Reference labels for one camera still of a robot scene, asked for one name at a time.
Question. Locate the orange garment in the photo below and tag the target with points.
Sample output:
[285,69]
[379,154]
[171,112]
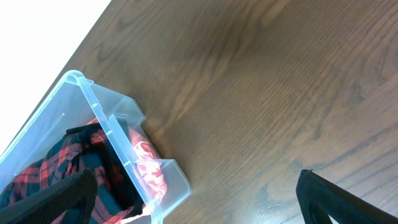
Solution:
[146,174]

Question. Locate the clear plastic storage bin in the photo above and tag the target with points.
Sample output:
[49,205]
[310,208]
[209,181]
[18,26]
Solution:
[74,102]

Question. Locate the red plaid shirt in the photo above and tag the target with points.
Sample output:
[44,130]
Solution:
[61,161]

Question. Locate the black ribbed garment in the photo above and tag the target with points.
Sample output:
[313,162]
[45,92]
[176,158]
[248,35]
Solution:
[129,196]

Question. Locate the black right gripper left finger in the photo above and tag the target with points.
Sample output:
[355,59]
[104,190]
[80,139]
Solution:
[73,197]

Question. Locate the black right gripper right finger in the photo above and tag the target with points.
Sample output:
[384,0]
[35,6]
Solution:
[320,201]

